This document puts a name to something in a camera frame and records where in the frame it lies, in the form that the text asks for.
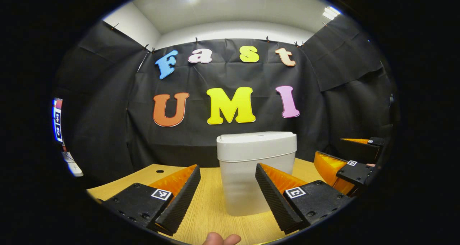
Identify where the white desktop garbage bin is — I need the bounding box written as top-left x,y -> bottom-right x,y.
216,131 -> 298,217

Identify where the white side table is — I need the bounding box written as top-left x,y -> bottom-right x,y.
61,151 -> 84,177

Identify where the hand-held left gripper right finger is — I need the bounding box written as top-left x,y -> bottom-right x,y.
255,163 -> 354,235

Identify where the small ceiling light panel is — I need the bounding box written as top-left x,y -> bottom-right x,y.
322,6 -> 341,21

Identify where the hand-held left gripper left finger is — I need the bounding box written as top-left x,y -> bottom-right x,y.
102,164 -> 202,237

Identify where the computer monitor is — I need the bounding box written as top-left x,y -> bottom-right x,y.
53,98 -> 64,144

